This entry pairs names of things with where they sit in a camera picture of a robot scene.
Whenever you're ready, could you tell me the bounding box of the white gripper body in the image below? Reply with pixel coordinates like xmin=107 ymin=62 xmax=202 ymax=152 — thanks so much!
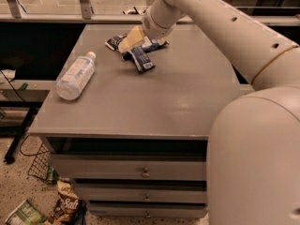
xmin=142 ymin=6 xmax=177 ymax=39

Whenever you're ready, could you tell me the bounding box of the top grey drawer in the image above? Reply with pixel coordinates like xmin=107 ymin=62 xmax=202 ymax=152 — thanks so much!
xmin=50 ymin=155 xmax=206 ymax=181

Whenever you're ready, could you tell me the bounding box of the clear plastic water bottle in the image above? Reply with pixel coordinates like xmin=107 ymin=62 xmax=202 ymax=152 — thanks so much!
xmin=56 ymin=52 xmax=97 ymax=100

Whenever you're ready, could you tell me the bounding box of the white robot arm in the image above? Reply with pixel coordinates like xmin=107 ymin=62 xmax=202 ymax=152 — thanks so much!
xmin=120 ymin=0 xmax=300 ymax=225

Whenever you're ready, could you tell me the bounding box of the blue chip bag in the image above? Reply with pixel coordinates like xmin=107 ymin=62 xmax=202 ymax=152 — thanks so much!
xmin=105 ymin=34 xmax=169 ymax=61

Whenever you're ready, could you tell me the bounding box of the black wire basket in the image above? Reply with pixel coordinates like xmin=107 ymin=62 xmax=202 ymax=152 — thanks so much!
xmin=27 ymin=144 xmax=58 ymax=185

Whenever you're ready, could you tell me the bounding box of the bottom grey drawer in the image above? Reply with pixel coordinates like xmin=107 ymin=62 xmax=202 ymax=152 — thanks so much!
xmin=87 ymin=203 xmax=207 ymax=218

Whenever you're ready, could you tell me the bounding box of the middle grey drawer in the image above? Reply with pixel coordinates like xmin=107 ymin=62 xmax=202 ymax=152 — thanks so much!
xmin=75 ymin=184 xmax=207 ymax=203

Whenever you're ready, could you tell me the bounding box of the brown snack bag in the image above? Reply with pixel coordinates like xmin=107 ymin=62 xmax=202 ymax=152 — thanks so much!
xmin=44 ymin=180 xmax=82 ymax=225

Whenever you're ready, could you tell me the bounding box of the blue rxbar blueberry bar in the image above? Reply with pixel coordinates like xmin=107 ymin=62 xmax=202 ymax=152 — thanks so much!
xmin=129 ymin=46 xmax=155 ymax=73

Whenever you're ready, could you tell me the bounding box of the grey drawer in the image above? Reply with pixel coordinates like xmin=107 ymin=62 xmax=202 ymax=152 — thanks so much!
xmin=75 ymin=184 xmax=207 ymax=203
xmin=50 ymin=155 xmax=206 ymax=181
xmin=87 ymin=203 xmax=207 ymax=218

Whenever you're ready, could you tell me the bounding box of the green snack bag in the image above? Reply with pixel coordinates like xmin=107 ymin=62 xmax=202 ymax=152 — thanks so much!
xmin=5 ymin=200 xmax=46 ymax=225

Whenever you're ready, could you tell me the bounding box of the metal window frame rail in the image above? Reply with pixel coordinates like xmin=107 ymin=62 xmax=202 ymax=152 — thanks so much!
xmin=0 ymin=0 xmax=300 ymax=26

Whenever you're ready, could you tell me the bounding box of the black table leg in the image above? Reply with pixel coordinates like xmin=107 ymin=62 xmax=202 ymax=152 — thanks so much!
xmin=4 ymin=107 xmax=37 ymax=164

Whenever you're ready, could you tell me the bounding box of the grey drawer cabinet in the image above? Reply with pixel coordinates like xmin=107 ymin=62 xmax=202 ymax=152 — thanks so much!
xmin=29 ymin=24 xmax=244 ymax=210

